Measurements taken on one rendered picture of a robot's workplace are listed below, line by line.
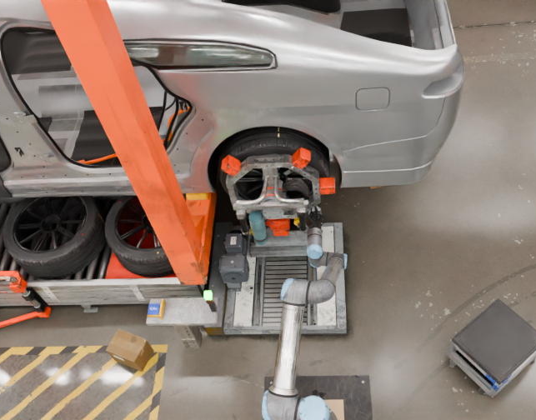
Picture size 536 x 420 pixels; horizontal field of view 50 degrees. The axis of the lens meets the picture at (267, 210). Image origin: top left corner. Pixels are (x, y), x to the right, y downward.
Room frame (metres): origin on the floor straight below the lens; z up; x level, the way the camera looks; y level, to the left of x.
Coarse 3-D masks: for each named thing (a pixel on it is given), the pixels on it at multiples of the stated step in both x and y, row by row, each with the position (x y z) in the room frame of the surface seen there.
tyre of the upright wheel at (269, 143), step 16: (256, 128) 2.36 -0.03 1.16; (272, 128) 2.32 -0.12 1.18; (288, 128) 2.32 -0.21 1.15; (224, 144) 2.44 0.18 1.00; (240, 144) 2.29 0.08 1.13; (256, 144) 2.23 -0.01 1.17; (272, 144) 2.21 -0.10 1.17; (288, 144) 2.19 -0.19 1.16; (304, 144) 2.22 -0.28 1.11; (320, 144) 2.27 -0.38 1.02; (240, 160) 2.24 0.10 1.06; (320, 160) 2.16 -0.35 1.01; (224, 176) 2.26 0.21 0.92; (320, 176) 2.14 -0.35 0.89
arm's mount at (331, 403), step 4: (324, 400) 1.02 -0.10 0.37; (328, 400) 1.02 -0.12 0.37; (332, 400) 1.01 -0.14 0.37; (336, 400) 1.01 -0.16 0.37; (340, 400) 1.00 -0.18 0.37; (328, 404) 0.99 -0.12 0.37; (332, 404) 0.99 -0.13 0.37; (336, 404) 0.98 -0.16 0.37; (340, 404) 0.98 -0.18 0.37; (332, 408) 0.97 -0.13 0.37; (336, 408) 0.96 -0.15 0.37; (340, 408) 0.96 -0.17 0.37; (332, 412) 0.94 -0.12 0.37; (336, 412) 0.94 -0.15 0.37; (340, 412) 0.94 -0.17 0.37; (336, 416) 0.92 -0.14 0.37; (340, 416) 0.92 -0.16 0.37
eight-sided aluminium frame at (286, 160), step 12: (252, 156) 2.20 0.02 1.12; (264, 156) 2.18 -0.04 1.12; (276, 156) 2.16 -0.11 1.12; (288, 156) 2.14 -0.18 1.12; (240, 168) 2.17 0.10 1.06; (252, 168) 2.14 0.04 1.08; (312, 168) 2.12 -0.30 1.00; (228, 180) 2.17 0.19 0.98; (312, 180) 2.07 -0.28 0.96; (228, 192) 2.18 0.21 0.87; (312, 204) 2.08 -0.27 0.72; (288, 216) 2.12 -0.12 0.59
